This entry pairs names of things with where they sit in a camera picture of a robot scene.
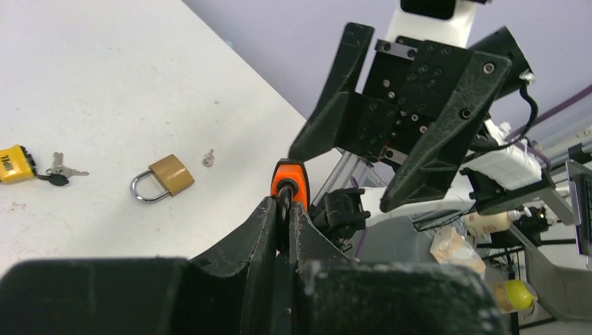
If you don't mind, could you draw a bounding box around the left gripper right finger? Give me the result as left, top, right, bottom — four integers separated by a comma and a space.
289, 202, 505, 334

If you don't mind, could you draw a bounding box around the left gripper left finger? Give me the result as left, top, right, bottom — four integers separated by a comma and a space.
1, 197, 278, 334

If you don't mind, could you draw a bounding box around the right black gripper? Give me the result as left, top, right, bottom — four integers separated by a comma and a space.
288, 22, 512, 213

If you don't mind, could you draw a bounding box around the orange black padlock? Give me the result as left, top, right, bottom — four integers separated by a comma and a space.
270, 158, 311, 255

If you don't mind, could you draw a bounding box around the large brass padlock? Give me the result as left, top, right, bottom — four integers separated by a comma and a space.
130, 154, 195, 204

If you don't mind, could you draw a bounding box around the yellow padlock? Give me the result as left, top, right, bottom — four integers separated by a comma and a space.
0, 144, 91, 188

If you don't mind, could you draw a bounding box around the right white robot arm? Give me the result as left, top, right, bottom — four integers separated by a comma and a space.
288, 1, 555, 234

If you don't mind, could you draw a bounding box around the loose silver key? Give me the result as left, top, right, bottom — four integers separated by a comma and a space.
202, 149, 215, 167

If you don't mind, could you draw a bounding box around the crumpled beige packet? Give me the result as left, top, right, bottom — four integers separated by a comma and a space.
429, 226, 486, 277

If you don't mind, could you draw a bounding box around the beige bottle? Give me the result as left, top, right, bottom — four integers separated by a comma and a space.
461, 208, 533, 237

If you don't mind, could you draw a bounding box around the yellow capped bottle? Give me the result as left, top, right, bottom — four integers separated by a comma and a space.
491, 279, 538, 314

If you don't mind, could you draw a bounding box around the black computer keyboard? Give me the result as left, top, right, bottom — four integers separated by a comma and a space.
565, 161, 591, 257

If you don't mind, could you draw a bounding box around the grey wrist rest pad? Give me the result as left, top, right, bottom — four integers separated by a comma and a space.
509, 225, 591, 323

